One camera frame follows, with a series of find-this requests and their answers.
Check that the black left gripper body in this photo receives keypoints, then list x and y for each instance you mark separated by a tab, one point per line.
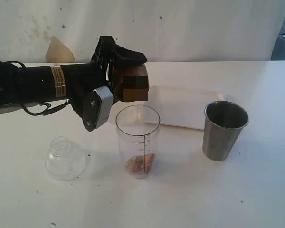
93	75

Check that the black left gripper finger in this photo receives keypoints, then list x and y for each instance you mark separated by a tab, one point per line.
123	58

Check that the brown wooden cup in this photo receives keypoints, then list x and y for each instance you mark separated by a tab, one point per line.
131	84

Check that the gold foil-wrapped chocolate coins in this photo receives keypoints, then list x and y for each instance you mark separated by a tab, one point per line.
140	165

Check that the stainless steel cup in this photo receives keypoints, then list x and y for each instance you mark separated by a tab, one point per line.
224	121

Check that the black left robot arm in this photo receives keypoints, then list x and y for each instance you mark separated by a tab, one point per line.
32	88

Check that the clear plastic shaker cup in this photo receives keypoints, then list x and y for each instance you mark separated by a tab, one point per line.
137	127

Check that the clear plastic shaker lid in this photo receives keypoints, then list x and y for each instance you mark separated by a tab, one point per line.
65	160

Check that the white rectangular tray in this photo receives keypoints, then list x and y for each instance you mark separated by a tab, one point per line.
181	107

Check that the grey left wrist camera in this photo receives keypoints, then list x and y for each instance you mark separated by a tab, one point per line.
96	108

